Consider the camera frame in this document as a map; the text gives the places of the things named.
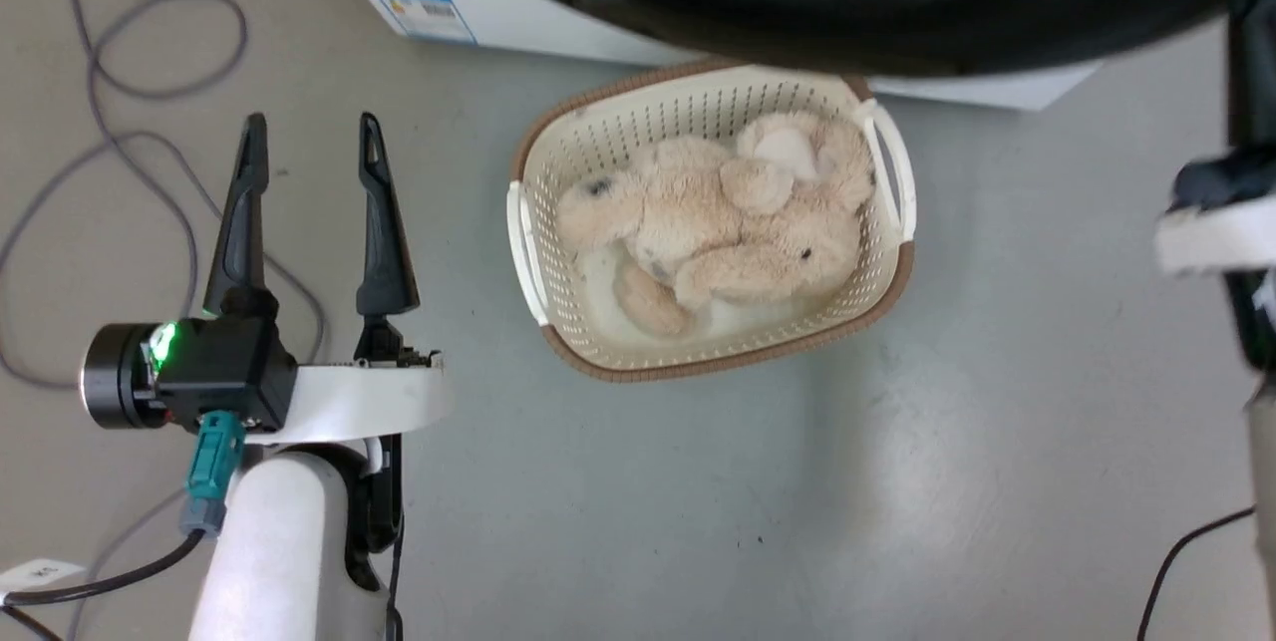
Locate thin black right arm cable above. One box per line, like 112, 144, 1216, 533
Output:
1135, 505, 1257, 641

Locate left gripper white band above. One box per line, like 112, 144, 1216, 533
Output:
202, 112, 453, 447

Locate beige plush toy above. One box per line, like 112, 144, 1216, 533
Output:
554, 112, 877, 338

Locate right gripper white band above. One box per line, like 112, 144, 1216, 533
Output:
1154, 0, 1276, 375

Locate grey floor cable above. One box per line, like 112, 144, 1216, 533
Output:
0, 0, 330, 393
62, 487, 192, 641

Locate blue energy label sticker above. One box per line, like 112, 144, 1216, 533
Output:
369, 0, 479, 46

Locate black round washing machine door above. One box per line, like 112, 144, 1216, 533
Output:
417, 0, 1276, 80

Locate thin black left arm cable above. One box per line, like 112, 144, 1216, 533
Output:
382, 434, 407, 641

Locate cream laundry basket brown rim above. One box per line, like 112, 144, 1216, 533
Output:
505, 59, 917, 384

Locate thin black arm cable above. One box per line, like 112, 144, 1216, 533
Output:
1135, 505, 1257, 641
382, 434, 407, 641

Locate white paper cable tag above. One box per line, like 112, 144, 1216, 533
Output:
0, 557, 89, 596

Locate black cable with teal connector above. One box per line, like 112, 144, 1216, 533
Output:
0, 410, 247, 610

